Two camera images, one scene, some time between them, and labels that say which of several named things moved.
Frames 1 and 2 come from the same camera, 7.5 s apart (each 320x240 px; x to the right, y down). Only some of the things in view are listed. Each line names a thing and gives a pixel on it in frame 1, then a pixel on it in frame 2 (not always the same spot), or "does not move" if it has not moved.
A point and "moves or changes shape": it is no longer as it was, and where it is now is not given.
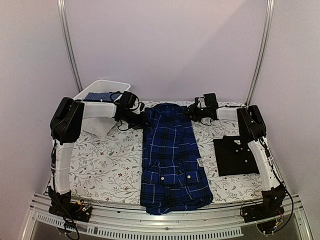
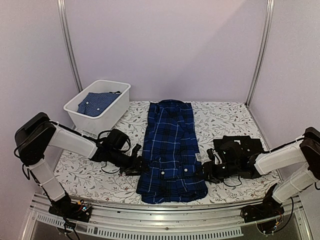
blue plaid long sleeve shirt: x=173 y=176 moves or changes shape
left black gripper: x=141 y=125 to x=135 y=167
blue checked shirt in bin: x=102 y=97 does not move
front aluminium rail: x=135 y=222 does not move
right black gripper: x=192 y=112 to x=207 y=166
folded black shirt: x=234 y=156 does not move
